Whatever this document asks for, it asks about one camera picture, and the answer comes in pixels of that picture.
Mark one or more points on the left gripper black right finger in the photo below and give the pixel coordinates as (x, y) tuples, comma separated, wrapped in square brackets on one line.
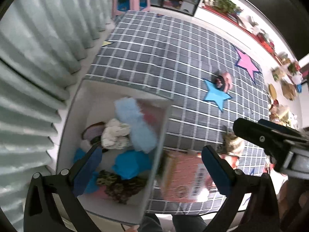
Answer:
[(261, 214)]

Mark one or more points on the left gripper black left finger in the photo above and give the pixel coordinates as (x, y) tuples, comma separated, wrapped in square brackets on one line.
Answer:
[(41, 213)]

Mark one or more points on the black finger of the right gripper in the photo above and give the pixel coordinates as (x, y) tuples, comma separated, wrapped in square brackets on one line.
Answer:
[(281, 128), (257, 134)]

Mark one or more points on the pink sponge block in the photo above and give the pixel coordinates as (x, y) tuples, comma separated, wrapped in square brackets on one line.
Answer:
[(101, 193), (150, 112)]

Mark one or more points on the leopard print cloth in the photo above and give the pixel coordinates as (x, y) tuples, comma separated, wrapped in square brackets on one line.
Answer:
[(118, 189)]

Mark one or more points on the cream dotted scrunchie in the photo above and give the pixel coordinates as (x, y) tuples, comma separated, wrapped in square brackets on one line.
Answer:
[(115, 135)]

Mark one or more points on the light blue fluffy cloth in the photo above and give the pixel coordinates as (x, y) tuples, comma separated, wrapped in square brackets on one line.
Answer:
[(142, 135)]

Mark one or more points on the person's right hand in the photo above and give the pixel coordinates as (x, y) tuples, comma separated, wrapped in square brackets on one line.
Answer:
[(293, 191)]

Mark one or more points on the pink black small toy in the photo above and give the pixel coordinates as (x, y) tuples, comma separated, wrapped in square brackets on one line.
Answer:
[(223, 81)]

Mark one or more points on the grey checked star rug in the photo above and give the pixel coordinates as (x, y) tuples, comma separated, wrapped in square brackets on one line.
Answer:
[(173, 58)]

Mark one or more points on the person's legs in jeans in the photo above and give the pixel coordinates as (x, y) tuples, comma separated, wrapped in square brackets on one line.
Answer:
[(151, 222)]

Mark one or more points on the pink tissue box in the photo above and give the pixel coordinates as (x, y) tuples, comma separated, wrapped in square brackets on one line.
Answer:
[(183, 178)]

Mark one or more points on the white storage box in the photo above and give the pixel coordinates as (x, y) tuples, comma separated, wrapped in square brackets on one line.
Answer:
[(93, 103)]

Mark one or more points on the pink plastic stool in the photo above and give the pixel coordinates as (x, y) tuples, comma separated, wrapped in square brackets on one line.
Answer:
[(121, 6)]

